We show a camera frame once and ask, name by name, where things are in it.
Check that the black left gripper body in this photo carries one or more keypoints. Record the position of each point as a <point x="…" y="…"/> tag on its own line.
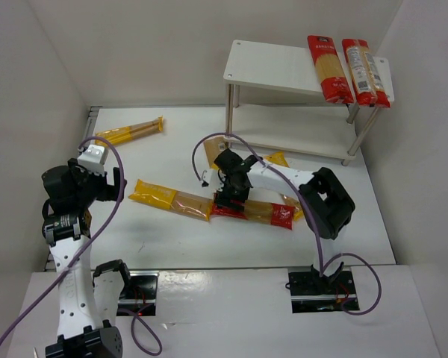
<point x="116" y="184"/>

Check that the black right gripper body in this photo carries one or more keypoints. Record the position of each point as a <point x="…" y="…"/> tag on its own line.
<point x="227" y="199"/>

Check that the red spaghetti bag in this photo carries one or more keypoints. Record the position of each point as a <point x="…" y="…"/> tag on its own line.
<point x="330" y="74"/>
<point x="279" y="215"/>

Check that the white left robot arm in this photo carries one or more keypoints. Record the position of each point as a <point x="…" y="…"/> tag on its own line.
<point x="88" y="298"/>

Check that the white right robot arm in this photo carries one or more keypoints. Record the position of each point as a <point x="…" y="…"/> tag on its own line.
<point x="327" y="206"/>

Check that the yellow pasta bag far left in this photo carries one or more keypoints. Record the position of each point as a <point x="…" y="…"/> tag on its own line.
<point x="118" y="136"/>

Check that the yellow pasta bag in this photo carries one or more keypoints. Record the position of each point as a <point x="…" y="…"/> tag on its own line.
<point x="279" y="159"/>
<point x="172" y="200"/>
<point x="118" y="136"/>

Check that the yellow pasta bag lower left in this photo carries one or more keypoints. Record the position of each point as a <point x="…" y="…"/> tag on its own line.
<point x="172" y="200"/>

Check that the yellow pasta bag barcode centre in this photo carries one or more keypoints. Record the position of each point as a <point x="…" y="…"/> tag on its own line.
<point x="213" y="148"/>

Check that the yellow pasta bag right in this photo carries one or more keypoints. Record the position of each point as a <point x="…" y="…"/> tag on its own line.
<point x="279" y="159"/>

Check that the white two-tier shelf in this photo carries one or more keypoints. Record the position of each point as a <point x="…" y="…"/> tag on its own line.
<point x="274" y="100"/>

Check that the red spaghetti bag on shelf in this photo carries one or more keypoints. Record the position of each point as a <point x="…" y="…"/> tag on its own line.
<point x="330" y="74"/>

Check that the red spaghetti bag label up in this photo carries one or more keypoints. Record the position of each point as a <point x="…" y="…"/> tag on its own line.
<point x="366" y="80"/>

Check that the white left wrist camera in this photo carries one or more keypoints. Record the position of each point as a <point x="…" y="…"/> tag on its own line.
<point x="93" y="159"/>

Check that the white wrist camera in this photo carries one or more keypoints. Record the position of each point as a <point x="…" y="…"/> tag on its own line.
<point x="213" y="178"/>
<point x="93" y="159"/>

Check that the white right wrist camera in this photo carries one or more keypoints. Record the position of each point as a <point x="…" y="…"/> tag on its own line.
<point x="213" y="178"/>

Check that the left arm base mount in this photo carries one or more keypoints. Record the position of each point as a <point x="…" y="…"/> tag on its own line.
<point x="140" y="295"/>

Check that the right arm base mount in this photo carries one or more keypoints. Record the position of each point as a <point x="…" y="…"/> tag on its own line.
<point x="309" y="295"/>

